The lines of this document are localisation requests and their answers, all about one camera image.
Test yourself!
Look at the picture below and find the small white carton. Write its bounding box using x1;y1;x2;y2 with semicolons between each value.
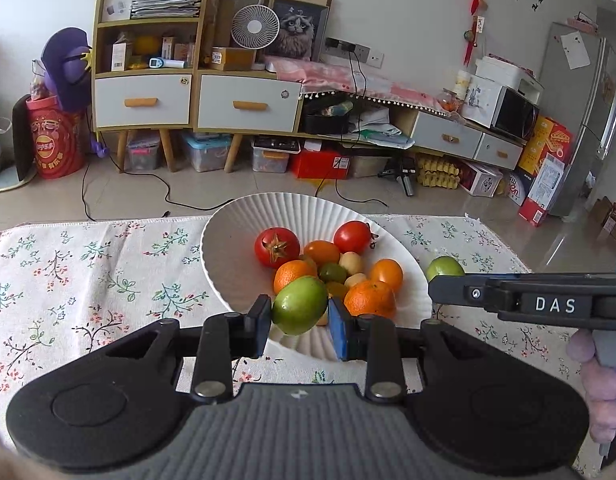
111;42;134;72

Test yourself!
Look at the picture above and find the small orange mandarin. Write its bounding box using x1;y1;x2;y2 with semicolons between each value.
273;260;319;296

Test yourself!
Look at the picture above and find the red white carton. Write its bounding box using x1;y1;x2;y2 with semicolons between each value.
518;154;568;227

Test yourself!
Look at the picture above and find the white cabinet drawer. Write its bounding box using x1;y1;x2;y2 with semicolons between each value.
197;74;303;133
94;74;193;130

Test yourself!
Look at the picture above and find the red box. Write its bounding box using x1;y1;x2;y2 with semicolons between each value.
290;149;351;181

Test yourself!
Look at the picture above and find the low wooden console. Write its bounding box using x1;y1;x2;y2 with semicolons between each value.
298;92;526;171

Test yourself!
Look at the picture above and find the person's right hand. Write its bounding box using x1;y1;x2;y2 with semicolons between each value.
566;330;616;441

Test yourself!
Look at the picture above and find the black hand-held tool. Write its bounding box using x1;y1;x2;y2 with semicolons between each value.
378;156;419;197

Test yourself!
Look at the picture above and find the orange carton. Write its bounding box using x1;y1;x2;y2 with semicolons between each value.
518;115;574;176

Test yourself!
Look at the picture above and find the black bag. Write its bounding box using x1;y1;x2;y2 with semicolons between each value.
303;99;353;134

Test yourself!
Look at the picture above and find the small red tomato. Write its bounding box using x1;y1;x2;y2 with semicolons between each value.
334;221;379;256

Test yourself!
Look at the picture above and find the purple plush hat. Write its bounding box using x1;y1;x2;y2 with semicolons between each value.
40;27;95;111

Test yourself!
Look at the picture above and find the wall power strip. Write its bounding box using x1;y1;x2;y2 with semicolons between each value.
325;37;386;68

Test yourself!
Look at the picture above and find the wooden cabinet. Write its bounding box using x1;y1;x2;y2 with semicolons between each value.
90;0;309;173

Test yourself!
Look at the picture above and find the black upright panel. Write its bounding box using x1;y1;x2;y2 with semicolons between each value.
11;94;37;184

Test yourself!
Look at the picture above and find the small white desk fan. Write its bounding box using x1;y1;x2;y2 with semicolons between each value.
231;5;281;70

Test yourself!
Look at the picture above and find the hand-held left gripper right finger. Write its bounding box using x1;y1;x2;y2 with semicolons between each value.
329;297;509;406

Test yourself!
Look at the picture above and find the white patterned carton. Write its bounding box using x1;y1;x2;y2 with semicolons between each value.
460;161;504;198

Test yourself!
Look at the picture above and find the stack of yellow egg cartons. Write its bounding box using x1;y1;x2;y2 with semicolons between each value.
417;154;462;191

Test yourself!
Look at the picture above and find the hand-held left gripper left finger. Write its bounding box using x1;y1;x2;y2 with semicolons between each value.
90;293;273;406

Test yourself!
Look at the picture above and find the pink cloth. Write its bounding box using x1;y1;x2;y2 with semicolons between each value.
265;56;466;111

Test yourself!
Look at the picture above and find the white console drawer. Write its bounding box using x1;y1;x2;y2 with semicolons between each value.
415;110;483;158
475;132;524;171

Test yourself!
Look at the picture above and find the silver refrigerator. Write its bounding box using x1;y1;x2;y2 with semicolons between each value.
532;21;616;218

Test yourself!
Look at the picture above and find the blue lid storage box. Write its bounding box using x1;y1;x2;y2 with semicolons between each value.
182;132;232;173

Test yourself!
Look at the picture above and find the small cardboard box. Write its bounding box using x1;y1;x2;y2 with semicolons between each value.
590;195;616;246

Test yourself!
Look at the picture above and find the dark lid storage box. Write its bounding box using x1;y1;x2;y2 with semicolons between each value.
251;137;301;173

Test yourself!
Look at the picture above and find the large red tomato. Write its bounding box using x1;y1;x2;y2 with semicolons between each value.
254;227;301;269

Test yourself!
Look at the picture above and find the white ribbed plate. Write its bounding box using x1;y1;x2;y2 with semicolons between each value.
200;192;433;363

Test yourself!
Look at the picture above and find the white shelf box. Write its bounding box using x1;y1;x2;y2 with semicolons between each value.
103;0;135;23

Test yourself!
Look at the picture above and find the red bucket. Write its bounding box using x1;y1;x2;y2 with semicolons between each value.
25;96;86;181

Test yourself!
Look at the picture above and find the plain white box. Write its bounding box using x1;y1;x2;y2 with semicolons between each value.
475;56;544;92

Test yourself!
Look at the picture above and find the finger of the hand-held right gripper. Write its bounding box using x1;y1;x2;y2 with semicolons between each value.
428;273;532;318

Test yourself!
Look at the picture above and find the black microwave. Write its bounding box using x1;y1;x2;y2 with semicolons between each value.
490;85;541;142

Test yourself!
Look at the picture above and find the green cherry tomato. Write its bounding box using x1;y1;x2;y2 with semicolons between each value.
319;262;349;284

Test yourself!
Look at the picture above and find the large orange mandarin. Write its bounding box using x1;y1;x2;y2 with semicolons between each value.
344;280;397;318

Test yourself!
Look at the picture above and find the framed cat picture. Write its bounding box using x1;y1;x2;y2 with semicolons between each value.
263;0;333;63

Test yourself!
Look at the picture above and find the small clear storage box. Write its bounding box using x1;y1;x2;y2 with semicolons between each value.
125;131;162;173

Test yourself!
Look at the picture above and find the orange cherry tomato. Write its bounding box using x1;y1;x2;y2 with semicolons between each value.
369;258;405;295
303;241;341;267

